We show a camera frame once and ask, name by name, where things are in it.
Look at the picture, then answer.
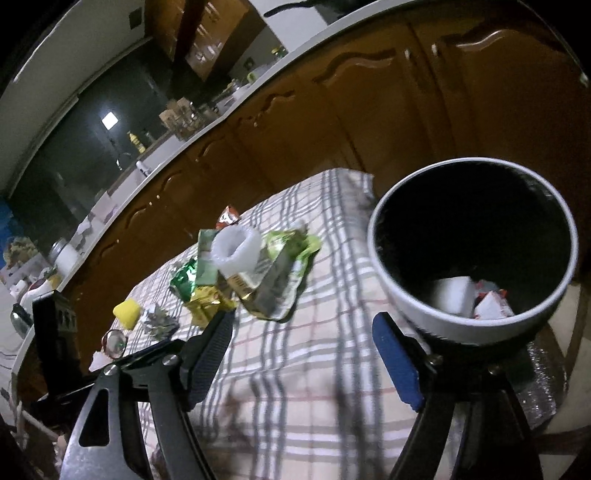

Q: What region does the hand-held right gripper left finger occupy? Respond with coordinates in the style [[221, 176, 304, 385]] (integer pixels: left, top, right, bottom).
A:
[[58, 310, 237, 480]]

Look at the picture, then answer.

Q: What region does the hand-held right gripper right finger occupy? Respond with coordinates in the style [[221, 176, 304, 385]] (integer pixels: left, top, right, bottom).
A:
[[372, 312, 548, 480]]

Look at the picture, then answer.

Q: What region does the white round trash bin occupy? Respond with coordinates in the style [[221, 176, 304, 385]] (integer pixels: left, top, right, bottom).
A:
[[367, 158, 579, 356]]

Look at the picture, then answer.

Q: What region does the yellow wrapper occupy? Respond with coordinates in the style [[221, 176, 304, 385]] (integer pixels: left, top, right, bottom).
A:
[[185, 285, 238, 328]]

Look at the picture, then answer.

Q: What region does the dark green wrapper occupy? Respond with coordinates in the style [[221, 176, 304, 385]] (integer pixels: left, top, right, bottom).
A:
[[168, 258, 199, 301]]

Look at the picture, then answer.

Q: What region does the olive gold carton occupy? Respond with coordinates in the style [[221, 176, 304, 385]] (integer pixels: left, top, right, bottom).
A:
[[222, 251, 298, 319]]

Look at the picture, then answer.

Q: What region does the white plastic cup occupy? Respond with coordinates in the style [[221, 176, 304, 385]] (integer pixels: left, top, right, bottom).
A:
[[210, 224, 264, 278]]

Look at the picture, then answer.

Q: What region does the light green carton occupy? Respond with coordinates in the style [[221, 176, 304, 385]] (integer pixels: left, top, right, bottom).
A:
[[196, 228, 225, 289]]

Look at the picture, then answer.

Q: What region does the clear plastic bag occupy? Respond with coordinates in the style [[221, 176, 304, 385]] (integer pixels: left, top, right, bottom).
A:
[[240, 228, 321, 321]]

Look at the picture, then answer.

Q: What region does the orange red snack wrapper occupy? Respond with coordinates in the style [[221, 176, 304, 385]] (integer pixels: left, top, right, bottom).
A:
[[216, 206, 242, 230]]

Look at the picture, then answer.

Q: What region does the black bin liner bag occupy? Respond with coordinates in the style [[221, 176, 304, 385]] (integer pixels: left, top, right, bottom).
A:
[[372, 161, 575, 319]]

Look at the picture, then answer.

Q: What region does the white kitchen appliance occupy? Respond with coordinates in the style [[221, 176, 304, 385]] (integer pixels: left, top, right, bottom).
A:
[[21, 279, 54, 310]]

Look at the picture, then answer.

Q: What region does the crumpled foil ball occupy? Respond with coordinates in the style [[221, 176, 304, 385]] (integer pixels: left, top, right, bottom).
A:
[[141, 305, 180, 341]]

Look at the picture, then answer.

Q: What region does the small clear round glass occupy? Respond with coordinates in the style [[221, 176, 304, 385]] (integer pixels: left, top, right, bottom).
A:
[[102, 329, 127, 360]]

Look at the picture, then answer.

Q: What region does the yellow crumpled lump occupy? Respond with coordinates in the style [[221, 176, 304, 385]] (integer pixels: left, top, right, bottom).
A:
[[113, 298, 141, 330]]

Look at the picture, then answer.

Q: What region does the white jar with metal lid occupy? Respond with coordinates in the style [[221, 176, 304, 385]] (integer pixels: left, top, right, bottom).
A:
[[48, 237, 84, 278]]

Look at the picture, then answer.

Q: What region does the white paper scrap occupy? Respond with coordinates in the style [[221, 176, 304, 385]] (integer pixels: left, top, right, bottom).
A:
[[431, 276, 476, 318]]

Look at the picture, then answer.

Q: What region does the red and white wrapper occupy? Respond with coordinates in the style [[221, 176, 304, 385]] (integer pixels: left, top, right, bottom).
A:
[[471, 279, 515, 320]]

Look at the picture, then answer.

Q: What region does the dark window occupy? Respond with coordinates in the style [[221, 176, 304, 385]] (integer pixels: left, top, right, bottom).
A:
[[9, 46, 185, 241]]

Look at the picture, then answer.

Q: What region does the group of glass jars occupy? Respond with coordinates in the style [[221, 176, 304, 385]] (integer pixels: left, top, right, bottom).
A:
[[159, 97, 218, 139]]

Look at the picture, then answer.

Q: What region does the brown wooden base cabinet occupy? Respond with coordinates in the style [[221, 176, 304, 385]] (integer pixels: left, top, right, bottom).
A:
[[18, 7, 591, 402]]

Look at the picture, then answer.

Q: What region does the white kitchen countertop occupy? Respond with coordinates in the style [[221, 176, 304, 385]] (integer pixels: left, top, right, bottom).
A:
[[9, 0, 462, 407]]

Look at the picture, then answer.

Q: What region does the brown wooden wall cabinet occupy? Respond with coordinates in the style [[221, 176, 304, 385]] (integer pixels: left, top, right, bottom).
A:
[[148, 0, 265, 80]]

